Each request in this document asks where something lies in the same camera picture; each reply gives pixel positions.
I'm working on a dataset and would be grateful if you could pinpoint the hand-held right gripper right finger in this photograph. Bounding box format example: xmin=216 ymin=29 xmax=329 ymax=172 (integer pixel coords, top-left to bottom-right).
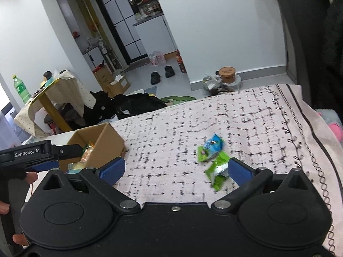
xmin=211 ymin=157 xmax=311 ymax=211

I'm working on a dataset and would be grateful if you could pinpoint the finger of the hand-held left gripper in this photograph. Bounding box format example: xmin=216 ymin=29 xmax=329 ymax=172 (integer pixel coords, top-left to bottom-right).
xmin=53 ymin=144 xmax=83 ymax=161
xmin=25 ymin=160 xmax=60 ymax=172

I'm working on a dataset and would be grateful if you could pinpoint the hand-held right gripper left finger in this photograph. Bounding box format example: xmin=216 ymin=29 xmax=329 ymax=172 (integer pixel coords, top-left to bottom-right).
xmin=40 ymin=157 xmax=141 ymax=211

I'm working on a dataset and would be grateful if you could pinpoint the lime green snack packet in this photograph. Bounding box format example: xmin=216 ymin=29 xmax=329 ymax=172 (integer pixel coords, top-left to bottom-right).
xmin=205 ymin=151 xmax=231 ymax=192

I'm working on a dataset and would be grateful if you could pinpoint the brown cardboard box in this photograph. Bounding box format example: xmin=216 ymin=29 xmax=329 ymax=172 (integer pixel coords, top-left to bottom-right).
xmin=57 ymin=122 xmax=126 ymax=176

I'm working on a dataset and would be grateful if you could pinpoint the blue snack packet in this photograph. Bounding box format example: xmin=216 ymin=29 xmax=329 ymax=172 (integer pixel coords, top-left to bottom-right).
xmin=204 ymin=133 xmax=224 ymax=153

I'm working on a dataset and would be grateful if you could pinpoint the person's left hand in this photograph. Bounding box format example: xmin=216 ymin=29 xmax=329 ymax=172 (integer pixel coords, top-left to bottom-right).
xmin=0 ymin=172 xmax=38 ymax=246

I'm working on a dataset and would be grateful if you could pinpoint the red stool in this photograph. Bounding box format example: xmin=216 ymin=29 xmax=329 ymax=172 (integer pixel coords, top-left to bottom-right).
xmin=44 ymin=114 xmax=58 ymax=134

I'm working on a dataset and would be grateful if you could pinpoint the yellow wooden table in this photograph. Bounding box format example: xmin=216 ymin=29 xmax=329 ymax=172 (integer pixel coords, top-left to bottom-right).
xmin=38 ymin=80 xmax=71 ymax=131

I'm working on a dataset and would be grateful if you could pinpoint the dotted cream tablecloth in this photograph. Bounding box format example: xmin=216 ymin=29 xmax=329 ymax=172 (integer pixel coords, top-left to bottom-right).
xmin=13 ymin=70 xmax=97 ymax=137

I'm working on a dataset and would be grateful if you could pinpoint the green soda bottle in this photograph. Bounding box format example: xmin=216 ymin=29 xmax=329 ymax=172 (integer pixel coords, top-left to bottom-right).
xmin=11 ymin=74 xmax=31 ymax=103

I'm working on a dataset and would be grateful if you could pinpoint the black clothes pile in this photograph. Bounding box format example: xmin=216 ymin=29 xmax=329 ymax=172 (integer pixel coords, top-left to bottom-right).
xmin=83 ymin=90 xmax=168 ymax=126

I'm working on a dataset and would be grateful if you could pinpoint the small doll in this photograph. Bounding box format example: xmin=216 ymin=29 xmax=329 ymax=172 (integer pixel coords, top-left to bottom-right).
xmin=40 ymin=71 xmax=54 ymax=86

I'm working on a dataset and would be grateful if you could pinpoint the large cardboard floor box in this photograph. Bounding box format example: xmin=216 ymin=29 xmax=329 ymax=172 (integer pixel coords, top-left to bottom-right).
xmin=92 ymin=66 xmax=113 ymax=89

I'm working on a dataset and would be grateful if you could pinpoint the cardboard box with white paper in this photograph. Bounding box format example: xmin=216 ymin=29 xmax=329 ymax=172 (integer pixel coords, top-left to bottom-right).
xmin=108 ymin=75 xmax=131 ymax=97

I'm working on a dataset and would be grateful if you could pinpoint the clear plastic bag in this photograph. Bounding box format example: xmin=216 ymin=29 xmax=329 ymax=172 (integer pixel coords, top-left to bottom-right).
xmin=202 ymin=73 xmax=224 ymax=95

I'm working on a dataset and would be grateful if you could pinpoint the green floor mat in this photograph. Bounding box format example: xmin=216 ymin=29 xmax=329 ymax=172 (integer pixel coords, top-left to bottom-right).
xmin=161 ymin=96 xmax=197 ymax=105

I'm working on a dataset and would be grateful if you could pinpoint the brown paper cup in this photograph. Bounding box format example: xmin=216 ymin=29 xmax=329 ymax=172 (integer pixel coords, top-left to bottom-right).
xmin=218 ymin=67 xmax=236 ymax=84

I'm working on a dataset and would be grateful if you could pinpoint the pink plush toy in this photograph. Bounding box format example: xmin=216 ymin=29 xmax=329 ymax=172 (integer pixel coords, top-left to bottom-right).
xmin=315 ymin=108 xmax=343 ymax=142

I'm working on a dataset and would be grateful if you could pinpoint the pink plastic bag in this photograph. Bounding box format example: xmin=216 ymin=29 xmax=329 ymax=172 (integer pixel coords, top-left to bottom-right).
xmin=149 ymin=51 xmax=165 ymax=65

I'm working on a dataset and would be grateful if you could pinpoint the white cabinet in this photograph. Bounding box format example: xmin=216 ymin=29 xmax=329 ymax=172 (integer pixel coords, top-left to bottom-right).
xmin=132 ymin=15 xmax=176 ymax=59

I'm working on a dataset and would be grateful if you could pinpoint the black chair with clothes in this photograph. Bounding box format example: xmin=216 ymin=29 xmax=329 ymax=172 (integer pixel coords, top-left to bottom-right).
xmin=303 ymin=0 xmax=343 ymax=113

